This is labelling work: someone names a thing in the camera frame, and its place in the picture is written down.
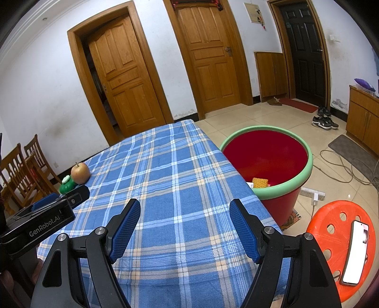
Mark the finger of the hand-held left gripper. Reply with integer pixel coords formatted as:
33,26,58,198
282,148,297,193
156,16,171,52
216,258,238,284
31,198,61,211
61,185,90,208

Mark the orange plastic stool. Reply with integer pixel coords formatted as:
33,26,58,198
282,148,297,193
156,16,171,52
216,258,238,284
306,200,375,303

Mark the wall electrical panel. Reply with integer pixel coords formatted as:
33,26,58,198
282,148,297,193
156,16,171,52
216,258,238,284
244,2,264,24

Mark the grey floor mat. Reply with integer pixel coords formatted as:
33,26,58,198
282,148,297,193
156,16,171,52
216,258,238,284
328,135,379,172

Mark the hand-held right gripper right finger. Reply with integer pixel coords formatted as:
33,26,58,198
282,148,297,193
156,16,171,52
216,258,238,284
229,198,342,308

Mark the white power strip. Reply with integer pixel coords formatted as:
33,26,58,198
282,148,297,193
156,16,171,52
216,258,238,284
299,186,325,199

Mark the red door mat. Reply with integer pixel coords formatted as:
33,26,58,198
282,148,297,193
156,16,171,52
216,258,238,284
278,98,319,113

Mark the patterned floor mat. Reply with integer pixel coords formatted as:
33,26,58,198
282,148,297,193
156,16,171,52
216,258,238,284
280,208,302,232

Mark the wooden shoe cabinet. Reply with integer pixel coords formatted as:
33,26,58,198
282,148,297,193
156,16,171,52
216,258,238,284
254,51,289,103

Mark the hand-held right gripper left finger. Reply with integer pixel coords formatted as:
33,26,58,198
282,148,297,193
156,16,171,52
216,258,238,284
30,198,141,308

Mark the white smartphone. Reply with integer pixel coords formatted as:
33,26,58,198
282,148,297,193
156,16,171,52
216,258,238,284
340,220,370,286

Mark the red bucket with green rim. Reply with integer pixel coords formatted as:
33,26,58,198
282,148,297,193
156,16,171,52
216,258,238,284
219,126,314,227

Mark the wooden sideboard cabinet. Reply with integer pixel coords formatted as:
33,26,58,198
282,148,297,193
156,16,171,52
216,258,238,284
346,85,379,154

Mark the wooden door with arched panel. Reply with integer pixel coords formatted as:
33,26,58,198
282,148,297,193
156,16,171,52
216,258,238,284
68,6,174,145

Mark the green toy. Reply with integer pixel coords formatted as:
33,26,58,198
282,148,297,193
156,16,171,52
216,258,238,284
59,175,78,195

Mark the wooden chair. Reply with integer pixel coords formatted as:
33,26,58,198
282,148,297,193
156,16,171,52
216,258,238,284
0,144,45,208
24,134,61,193

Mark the wooden door with metal handle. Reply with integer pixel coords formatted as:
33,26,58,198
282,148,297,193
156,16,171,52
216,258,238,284
163,0,253,119

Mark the blue plaid tablecloth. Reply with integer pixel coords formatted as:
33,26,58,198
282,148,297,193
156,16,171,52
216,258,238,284
37,119,292,298

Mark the brown apple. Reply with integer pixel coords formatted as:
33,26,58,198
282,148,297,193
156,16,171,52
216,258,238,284
70,162,91,184

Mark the purple bag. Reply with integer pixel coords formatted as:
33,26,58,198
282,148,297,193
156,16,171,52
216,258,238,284
354,78,375,91

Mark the red door decoration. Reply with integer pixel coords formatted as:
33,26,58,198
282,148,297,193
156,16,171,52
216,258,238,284
173,0,225,12

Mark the black entrance door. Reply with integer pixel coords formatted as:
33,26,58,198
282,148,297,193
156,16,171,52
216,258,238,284
268,0,331,107

